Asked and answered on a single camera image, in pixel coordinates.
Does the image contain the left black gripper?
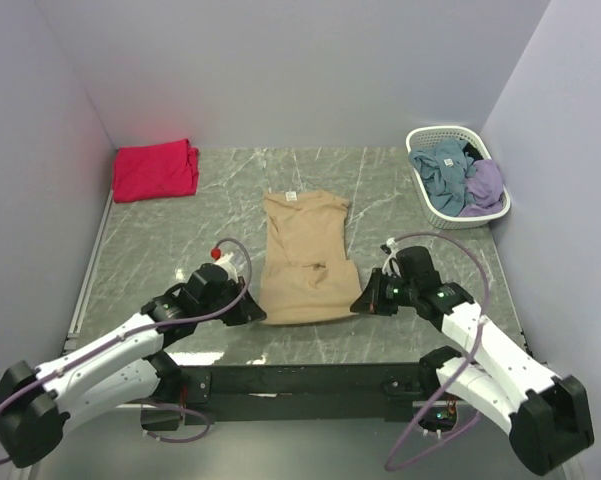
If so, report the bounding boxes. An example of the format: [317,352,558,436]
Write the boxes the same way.
[197,275,265,325]

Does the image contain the blue t-shirt in basket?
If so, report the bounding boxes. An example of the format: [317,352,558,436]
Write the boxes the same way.
[409,138,475,217]

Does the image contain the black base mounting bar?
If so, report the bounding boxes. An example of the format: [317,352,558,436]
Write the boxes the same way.
[149,363,440,423]

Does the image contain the folded red t-shirt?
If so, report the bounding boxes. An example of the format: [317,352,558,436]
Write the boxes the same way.
[112,139,199,203]

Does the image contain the aluminium frame rail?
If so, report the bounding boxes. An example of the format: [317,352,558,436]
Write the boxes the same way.
[9,199,581,480]

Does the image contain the white laundry basket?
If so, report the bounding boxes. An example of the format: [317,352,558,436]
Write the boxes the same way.
[405,125,511,229]

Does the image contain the beige t-shirt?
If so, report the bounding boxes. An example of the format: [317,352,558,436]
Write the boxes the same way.
[259,190,361,326]

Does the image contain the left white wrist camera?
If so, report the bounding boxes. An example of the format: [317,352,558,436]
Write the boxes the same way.
[210,247,243,282]

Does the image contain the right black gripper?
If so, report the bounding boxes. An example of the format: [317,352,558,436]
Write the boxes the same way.
[351,268,418,317]

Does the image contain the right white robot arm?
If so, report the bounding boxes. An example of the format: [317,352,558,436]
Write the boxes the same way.
[350,240,594,476]

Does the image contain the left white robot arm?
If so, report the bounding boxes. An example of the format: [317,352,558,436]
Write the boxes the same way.
[0,257,266,468]

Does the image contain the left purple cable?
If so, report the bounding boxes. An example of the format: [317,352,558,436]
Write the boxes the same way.
[0,237,254,466]

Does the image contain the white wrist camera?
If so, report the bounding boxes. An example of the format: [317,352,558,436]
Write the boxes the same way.
[210,247,243,282]
[380,237,401,278]

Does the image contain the purple t-shirt in basket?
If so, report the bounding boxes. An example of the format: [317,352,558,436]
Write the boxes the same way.
[459,159,504,217]

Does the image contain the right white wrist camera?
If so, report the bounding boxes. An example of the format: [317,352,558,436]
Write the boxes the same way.
[380,237,401,278]

